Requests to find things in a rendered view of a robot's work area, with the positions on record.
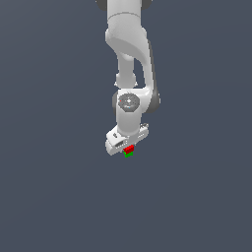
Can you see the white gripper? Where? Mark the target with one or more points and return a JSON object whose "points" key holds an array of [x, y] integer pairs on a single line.
{"points": [[114, 141]]}

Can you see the green cube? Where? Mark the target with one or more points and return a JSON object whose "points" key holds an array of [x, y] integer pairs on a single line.
{"points": [[128, 154]]}

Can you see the red cube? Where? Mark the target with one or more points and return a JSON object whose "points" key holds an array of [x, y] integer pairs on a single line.
{"points": [[129, 149]]}

